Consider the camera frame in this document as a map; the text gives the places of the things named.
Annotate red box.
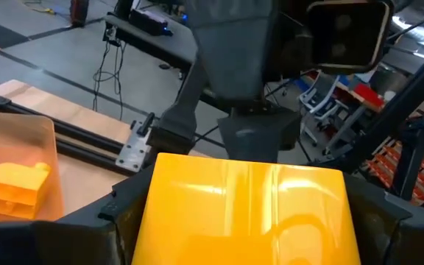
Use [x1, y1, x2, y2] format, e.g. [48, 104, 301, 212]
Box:
[351, 82, 385, 108]

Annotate black device with blue light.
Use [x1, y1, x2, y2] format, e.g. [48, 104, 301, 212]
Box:
[129, 7, 173, 37]

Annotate black floor cable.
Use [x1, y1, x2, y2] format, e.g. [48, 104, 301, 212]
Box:
[92, 36, 125, 112]

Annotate yellow block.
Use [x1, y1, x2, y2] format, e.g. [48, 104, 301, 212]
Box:
[130, 152, 362, 265]
[0, 161, 52, 221]

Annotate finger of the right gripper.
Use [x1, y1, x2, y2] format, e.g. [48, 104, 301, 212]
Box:
[217, 106, 304, 163]
[146, 54, 210, 156]

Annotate silver mounting plate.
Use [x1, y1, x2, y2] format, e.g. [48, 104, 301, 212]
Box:
[115, 124, 152, 173]

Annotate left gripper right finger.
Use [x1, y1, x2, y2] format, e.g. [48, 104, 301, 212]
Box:
[342, 172, 424, 265]

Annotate orange plastic bin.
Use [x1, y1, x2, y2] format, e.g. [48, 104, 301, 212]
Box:
[0, 111, 65, 222]

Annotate white office chair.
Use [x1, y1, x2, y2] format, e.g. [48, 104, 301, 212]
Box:
[299, 71, 342, 148]

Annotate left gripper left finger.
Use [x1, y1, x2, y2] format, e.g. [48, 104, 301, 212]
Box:
[0, 165, 155, 265]

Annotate black background desk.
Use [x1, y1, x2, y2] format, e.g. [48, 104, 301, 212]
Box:
[103, 10, 199, 71]

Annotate orange-red stacked crates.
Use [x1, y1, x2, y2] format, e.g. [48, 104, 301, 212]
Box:
[361, 138, 424, 208]

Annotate black aluminium table frame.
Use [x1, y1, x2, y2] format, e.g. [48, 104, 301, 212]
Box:
[0, 88, 150, 174]

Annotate red and black stand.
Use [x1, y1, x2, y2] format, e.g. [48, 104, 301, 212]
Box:
[68, 0, 90, 27]

